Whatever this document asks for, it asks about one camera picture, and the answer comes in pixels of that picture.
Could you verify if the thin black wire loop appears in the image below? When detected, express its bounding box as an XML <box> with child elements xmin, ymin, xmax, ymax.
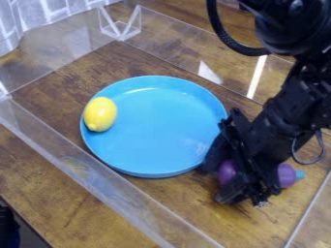
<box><xmin>290</xmin><ymin>127</ymin><xmax>326</xmax><ymax>166</ymax></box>

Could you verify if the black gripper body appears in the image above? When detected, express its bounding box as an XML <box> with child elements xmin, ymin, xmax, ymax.
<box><xmin>218</xmin><ymin>108</ymin><xmax>289</xmax><ymax>207</ymax></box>

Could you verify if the blue round tray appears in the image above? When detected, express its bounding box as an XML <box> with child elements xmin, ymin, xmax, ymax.
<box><xmin>80</xmin><ymin>76</ymin><xmax>228</xmax><ymax>178</ymax></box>

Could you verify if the purple toy eggplant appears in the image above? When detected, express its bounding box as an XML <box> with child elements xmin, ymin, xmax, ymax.
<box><xmin>218</xmin><ymin>160</ymin><xmax>305</xmax><ymax>189</ymax></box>

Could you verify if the clear acrylic enclosure wall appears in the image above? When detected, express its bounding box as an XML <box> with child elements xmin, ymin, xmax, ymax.
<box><xmin>0</xmin><ymin>0</ymin><xmax>331</xmax><ymax>248</ymax></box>

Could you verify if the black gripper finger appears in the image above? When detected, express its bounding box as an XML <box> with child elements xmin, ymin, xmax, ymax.
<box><xmin>214</xmin><ymin>172</ymin><xmax>254</xmax><ymax>204</ymax></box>
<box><xmin>200</xmin><ymin>135</ymin><xmax>228</xmax><ymax>173</ymax></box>

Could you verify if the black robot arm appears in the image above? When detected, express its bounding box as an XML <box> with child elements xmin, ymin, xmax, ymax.
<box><xmin>201</xmin><ymin>0</ymin><xmax>331</xmax><ymax>206</ymax></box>

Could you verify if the black braided cable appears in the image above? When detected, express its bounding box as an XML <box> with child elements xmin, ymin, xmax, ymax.
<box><xmin>204</xmin><ymin>0</ymin><xmax>272</xmax><ymax>57</ymax></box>

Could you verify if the yellow toy lemon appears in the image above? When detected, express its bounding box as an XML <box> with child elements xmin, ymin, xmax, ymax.
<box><xmin>82</xmin><ymin>97</ymin><xmax>117</xmax><ymax>132</ymax></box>

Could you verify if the white patterned curtain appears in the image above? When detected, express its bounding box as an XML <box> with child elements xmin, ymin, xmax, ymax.
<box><xmin>0</xmin><ymin>0</ymin><xmax>121</xmax><ymax>57</ymax></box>

